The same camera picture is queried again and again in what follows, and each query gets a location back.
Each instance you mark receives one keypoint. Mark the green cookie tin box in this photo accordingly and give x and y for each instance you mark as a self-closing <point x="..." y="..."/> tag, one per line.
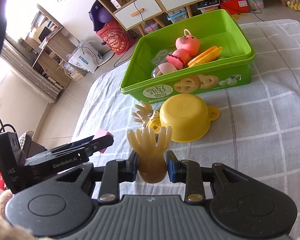
<point x="216" y="28"/>

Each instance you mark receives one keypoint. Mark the white starfish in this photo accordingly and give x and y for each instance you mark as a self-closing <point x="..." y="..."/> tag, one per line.
<point x="146" y="118"/>

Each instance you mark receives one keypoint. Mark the grey checked table cloth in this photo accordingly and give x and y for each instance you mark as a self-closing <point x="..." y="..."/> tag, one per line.
<point x="257" y="133"/>

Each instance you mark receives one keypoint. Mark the clear plastic case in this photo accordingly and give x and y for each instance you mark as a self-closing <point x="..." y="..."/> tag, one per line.
<point x="161" y="57"/>

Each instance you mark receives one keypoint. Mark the pink dome toy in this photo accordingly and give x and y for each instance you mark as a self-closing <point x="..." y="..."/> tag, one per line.
<point x="162" y="69"/>

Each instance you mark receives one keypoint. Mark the yellow toy pot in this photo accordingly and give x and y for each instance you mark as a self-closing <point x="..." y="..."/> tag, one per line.
<point x="188" y="115"/>

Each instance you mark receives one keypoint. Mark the pink rectangular box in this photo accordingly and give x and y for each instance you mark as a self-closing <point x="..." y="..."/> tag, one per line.
<point x="105" y="139"/>

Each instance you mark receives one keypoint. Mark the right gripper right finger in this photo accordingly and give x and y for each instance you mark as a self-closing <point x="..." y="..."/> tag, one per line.
<point x="189" y="173"/>

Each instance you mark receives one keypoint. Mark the orange yellow ring toy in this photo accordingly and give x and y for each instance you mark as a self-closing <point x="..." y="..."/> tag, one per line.
<point x="206" y="56"/>

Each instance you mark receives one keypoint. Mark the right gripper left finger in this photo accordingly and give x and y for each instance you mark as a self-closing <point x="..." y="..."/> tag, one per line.
<point x="113" y="174"/>

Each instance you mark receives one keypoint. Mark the red shoe box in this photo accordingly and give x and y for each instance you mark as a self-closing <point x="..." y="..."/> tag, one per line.
<point x="234" y="7"/>

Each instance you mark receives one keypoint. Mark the beige rubber hand toy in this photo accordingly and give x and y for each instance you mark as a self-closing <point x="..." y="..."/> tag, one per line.
<point x="150" y="148"/>

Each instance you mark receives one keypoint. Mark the wooden desk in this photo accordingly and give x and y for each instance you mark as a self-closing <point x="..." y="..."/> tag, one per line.
<point x="49" y="49"/>

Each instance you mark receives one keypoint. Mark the white paper shopping bag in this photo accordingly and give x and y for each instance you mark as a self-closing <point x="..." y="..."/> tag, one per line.
<point x="85" y="57"/>

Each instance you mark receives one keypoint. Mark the beige antler coral toy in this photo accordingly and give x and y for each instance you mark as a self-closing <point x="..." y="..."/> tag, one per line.
<point x="145" y="107"/>

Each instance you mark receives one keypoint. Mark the yellow green ridged toy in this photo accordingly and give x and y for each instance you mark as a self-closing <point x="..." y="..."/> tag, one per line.
<point x="224" y="57"/>

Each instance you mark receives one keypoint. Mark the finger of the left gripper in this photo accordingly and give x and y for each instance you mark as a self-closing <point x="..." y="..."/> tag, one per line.
<point x="86" y="146"/>

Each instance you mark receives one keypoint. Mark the clear storage bin blue lid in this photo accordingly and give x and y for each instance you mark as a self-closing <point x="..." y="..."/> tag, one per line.
<point x="177" y="15"/>

